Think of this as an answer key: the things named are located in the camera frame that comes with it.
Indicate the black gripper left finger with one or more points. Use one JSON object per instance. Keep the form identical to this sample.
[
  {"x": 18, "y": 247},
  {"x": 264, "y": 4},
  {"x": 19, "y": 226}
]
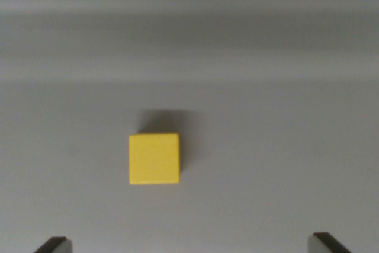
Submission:
[{"x": 56, "y": 245}]

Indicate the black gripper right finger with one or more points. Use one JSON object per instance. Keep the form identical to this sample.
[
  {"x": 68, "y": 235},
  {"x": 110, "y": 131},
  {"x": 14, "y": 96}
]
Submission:
[{"x": 322, "y": 244}]

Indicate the white plastic tray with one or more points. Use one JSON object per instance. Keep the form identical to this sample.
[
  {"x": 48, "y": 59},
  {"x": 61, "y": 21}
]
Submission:
[{"x": 237, "y": 87}]

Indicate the yellow cube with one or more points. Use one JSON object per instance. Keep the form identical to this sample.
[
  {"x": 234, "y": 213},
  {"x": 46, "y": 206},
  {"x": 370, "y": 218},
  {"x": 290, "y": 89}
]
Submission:
[{"x": 154, "y": 158}]

